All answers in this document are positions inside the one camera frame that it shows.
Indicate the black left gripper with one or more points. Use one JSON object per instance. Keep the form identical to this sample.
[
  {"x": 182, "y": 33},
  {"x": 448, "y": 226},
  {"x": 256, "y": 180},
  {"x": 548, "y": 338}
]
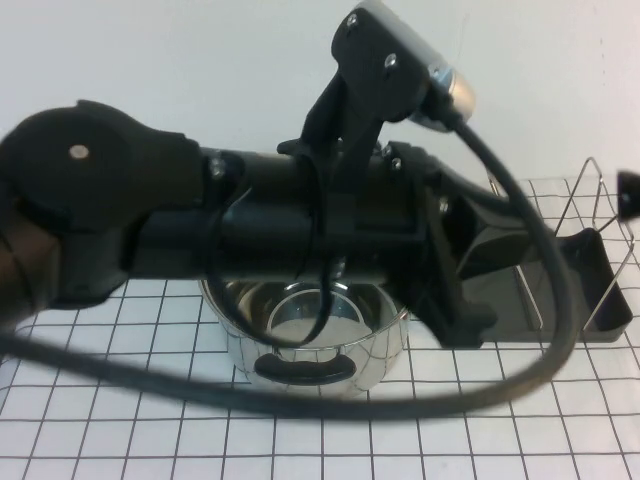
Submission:
[{"x": 425, "y": 225}]

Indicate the dark grey rack drip tray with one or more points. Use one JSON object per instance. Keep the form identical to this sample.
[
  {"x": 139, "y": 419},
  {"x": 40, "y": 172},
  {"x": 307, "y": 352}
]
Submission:
[{"x": 610, "y": 300}]

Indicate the white black grid tablecloth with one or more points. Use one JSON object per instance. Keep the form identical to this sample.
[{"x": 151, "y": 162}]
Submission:
[{"x": 150, "y": 440}]

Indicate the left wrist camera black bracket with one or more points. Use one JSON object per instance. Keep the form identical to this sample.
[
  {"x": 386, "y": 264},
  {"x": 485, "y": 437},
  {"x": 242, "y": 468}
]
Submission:
[{"x": 370, "y": 60}]

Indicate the stainless steel lid black knob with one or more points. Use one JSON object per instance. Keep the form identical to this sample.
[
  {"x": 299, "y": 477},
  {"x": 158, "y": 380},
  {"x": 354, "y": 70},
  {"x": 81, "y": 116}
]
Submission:
[{"x": 631, "y": 197}]

